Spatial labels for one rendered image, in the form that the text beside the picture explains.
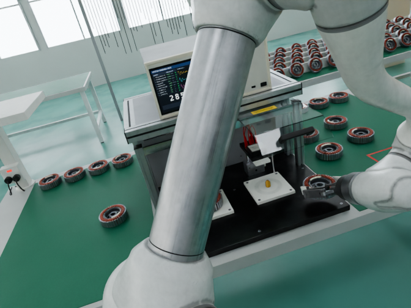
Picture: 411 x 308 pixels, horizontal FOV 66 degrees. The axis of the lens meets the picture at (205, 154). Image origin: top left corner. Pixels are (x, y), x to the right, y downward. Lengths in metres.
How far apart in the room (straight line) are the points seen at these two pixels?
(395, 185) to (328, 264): 1.27
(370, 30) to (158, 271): 0.47
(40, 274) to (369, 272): 1.58
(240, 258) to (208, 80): 0.68
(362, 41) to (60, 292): 1.07
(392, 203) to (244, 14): 0.51
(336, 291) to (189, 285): 1.42
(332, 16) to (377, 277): 1.65
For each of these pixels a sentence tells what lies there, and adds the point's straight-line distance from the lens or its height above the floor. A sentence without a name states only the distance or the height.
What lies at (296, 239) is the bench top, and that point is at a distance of 1.09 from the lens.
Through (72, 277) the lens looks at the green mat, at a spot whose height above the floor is 0.75.
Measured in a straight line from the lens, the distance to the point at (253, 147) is 1.24.
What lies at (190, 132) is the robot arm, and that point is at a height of 1.31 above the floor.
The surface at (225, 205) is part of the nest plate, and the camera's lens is 1.19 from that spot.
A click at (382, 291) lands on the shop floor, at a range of 1.94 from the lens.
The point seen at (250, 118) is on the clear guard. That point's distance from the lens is 1.13.
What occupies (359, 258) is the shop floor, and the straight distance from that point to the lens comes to 2.06.
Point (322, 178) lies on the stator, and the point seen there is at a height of 0.84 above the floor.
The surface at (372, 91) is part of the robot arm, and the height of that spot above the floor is 1.30.
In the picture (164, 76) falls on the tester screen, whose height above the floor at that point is 1.26.
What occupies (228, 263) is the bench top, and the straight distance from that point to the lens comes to 1.04.
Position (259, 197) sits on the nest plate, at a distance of 1.20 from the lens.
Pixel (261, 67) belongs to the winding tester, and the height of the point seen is 1.20.
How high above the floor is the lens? 1.51
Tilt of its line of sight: 28 degrees down
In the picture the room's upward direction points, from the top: 13 degrees counter-clockwise
